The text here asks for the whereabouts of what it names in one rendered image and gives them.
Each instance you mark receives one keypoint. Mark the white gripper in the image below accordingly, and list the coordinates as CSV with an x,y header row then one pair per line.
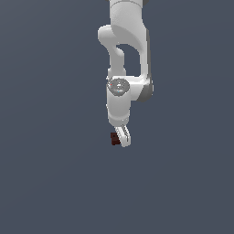
x,y
125,136

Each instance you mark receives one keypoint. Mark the small dark red cube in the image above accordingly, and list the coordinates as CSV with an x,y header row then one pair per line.
x,y
114,139

